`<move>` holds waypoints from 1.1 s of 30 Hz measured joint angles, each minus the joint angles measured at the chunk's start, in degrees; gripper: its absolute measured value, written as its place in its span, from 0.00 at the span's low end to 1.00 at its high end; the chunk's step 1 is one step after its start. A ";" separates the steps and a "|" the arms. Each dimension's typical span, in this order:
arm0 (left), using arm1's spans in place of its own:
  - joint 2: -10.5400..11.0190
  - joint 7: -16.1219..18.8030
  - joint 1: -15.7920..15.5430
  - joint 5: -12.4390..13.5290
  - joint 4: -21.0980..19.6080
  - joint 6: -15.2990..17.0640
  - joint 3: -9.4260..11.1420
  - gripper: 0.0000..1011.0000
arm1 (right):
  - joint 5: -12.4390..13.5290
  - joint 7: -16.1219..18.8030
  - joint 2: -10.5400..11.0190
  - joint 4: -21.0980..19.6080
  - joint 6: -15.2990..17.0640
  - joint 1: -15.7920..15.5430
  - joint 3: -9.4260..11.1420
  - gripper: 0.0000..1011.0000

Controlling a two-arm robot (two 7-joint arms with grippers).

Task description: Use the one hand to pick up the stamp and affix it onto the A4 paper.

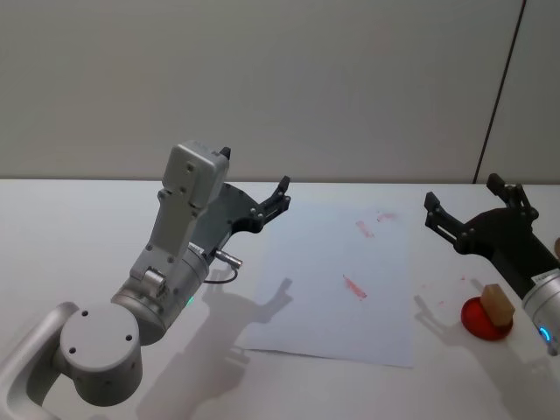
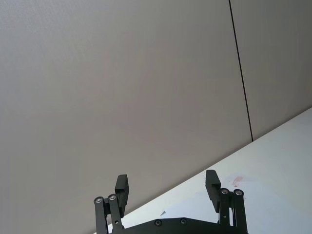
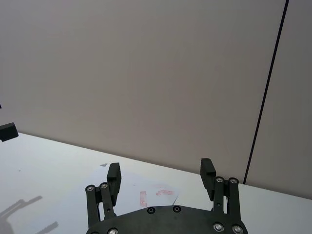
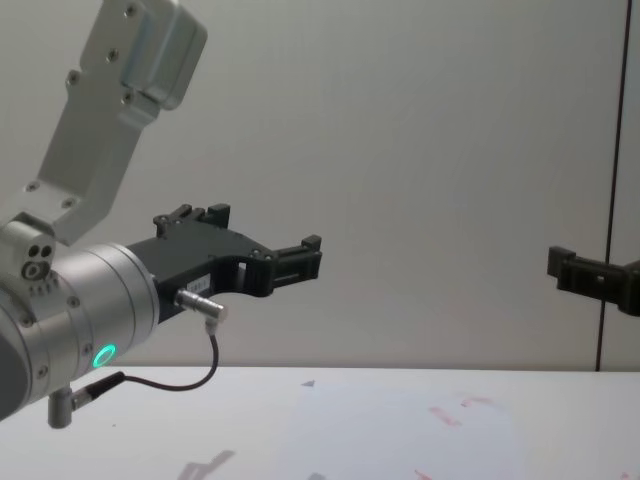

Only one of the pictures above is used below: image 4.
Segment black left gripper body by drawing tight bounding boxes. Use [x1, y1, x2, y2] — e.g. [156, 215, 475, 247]
[124, 225, 275, 332]

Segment white paper sheet red marks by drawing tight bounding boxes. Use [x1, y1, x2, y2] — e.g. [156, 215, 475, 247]
[292, 379, 521, 480]

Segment thin dark gripper cable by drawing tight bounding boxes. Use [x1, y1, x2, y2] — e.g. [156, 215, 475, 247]
[72, 288, 231, 401]

